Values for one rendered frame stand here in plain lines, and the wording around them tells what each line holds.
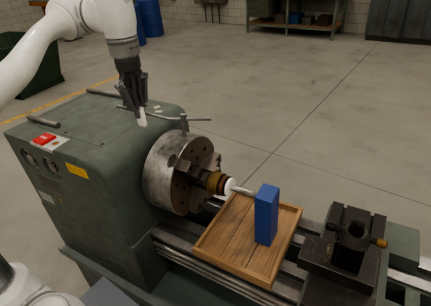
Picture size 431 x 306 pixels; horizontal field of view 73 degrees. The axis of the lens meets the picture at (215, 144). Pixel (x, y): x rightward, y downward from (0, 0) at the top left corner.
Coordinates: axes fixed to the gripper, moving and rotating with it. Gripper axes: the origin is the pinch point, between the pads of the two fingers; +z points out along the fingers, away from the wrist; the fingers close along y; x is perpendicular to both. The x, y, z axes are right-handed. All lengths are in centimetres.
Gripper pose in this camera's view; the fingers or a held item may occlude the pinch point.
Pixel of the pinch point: (140, 116)
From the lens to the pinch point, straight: 101.7
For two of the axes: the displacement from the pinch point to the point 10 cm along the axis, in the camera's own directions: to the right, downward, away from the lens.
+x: -8.7, -2.2, 4.5
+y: 5.0, -5.1, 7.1
